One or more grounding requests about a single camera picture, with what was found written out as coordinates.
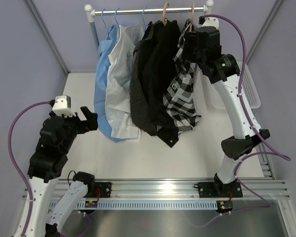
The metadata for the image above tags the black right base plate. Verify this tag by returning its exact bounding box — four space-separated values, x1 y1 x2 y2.
193 181 243 198

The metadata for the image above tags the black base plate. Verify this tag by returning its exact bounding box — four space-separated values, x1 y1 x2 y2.
193 181 243 198
85 182 112 198

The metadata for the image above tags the wooden hanger of checkered shirt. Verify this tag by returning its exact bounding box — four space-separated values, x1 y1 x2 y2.
189 2 195 32

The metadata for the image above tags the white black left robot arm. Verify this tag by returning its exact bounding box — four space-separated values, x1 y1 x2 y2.
14 107 98 237

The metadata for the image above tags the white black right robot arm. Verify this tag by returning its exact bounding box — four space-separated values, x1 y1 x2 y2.
183 26 270 198

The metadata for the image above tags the aluminium mounting rail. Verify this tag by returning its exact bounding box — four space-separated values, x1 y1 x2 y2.
22 179 291 199

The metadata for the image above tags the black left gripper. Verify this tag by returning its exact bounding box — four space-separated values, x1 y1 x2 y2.
60 106 98 153

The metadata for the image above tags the dark pinstriped shirt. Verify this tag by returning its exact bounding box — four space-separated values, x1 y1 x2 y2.
130 22 156 136

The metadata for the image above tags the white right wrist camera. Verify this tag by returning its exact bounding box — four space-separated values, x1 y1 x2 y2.
199 16 219 29

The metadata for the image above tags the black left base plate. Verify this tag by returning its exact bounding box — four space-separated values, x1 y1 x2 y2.
85 182 112 198

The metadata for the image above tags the white slotted cable duct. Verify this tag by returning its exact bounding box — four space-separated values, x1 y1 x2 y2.
48 200 218 209

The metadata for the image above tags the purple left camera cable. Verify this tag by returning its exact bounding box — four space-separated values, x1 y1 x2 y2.
9 100 55 237

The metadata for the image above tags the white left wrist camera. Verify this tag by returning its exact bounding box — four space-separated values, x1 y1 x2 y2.
52 95 75 117

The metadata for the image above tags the blue wire hanger right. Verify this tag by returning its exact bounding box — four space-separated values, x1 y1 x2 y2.
142 6 149 32

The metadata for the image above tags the wooden hanger of black shirt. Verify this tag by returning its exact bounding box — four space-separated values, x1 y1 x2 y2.
162 2 170 26

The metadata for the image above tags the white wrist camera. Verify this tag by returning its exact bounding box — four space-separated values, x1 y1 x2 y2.
199 16 219 29
52 95 75 117

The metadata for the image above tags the white plastic basket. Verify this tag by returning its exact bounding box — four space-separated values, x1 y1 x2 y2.
207 59 261 109

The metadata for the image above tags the light blue shirt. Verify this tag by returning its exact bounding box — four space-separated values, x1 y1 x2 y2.
94 25 121 142

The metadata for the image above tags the black white checkered shirt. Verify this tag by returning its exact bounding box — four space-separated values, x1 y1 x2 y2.
163 19 201 134

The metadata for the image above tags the metal clothes rack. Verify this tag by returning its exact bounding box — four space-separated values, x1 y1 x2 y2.
84 0 214 49

